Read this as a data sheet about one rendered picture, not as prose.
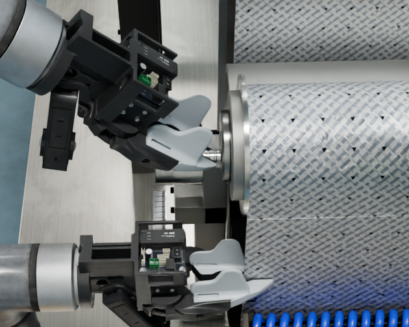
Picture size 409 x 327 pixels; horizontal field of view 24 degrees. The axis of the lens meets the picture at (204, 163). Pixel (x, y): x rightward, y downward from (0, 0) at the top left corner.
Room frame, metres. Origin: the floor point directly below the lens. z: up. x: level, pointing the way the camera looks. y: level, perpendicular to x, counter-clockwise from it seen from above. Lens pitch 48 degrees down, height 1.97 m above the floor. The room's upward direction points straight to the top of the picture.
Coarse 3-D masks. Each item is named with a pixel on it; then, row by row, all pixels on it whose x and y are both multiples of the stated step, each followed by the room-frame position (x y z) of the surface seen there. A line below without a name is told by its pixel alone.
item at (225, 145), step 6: (222, 114) 0.68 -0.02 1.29; (228, 114) 0.68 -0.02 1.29; (222, 120) 0.67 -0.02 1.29; (228, 120) 0.67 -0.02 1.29; (222, 126) 0.66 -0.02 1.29; (228, 126) 0.66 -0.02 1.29; (222, 132) 0.65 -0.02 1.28; (228, 132) 0.65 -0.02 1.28; (222, 138) 0.65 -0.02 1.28; (228, 138) 0.65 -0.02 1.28; (222, 144) 0.64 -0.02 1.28; (228, 144) 0.64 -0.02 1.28; (222, 150) 0.64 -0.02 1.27; (228, 150) 0.64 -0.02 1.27; (222, 156) 0.64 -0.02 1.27; (228, 156) 0.63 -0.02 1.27; (222, 162) 0.63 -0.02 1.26; (228, 162) 0.63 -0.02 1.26; (222, 168) 0.63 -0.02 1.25; (228, 168) 0.63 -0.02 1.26; (222, 174) 0.63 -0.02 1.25; (228, 174) 0.63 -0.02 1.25; (228, 180) 0.63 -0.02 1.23
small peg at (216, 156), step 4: (204, 152) 0.64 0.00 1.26; (208, 152) 0.65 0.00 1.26; (212, 152) 0.64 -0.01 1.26; (216, 152) 0.65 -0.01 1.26; (220, 152) 0.65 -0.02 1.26; (208, 156) 0.64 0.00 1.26; (212, 156) 0.64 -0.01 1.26; (216, 156) 0.64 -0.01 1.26; (220, 156) 0.64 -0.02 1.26; (216, 160) 0.64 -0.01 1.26; (220, 160) 0.64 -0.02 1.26
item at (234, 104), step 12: (228, 96) 0.71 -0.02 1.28; (240, 96) 0.68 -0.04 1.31; (228, 108) 0.70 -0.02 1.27; (240, 108) 0.66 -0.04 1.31; (240, 120) 0.65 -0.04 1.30; (240, 132) 0.64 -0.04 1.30; (240, 144) 0.63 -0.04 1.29; (240, 156) 0.62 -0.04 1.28; (240, 168) 0.61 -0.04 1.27; (240, 180) 0.61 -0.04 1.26; (240, 192) 0.61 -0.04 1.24
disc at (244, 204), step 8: (240, 80) 0.69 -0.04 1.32; (240, 88) 0.69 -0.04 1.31; (248, 112) 0.65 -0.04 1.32; (248, 120) 0.64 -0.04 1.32; (248, 128) 0.63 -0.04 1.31; (248, 136) 0.62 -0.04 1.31; (248, 144) 0.62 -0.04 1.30; (248, 152) 0.61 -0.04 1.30; (248, 160) 0.61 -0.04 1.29; (248, 168) 0.60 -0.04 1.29; (248, 176) 0.60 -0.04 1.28; (248, 184) 0.60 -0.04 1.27; (248, 192) 0.59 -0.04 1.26; (240, 200) 0.63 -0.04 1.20; (248, 200) 0.59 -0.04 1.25; (240, 208) 0.63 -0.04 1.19; (248, 208) 0.60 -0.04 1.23
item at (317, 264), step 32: (256, 224) 0.60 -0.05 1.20; (288, 224) 0.61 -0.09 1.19; (320, 224) 0.61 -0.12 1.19; (352, 224) 0.61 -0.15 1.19; (384, 224) 0.61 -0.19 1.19; (256, 256) 0.60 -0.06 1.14; (288, 256) 0.61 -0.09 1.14; (320, 256) 0.61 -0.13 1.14; (352, 256) 0.61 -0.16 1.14; (384, 256) 0.61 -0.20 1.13; (288, 288) 0.61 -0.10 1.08; (320, 288) 0.61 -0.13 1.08; (352, 288) 0.61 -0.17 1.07; (384, 288) 0.61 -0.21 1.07
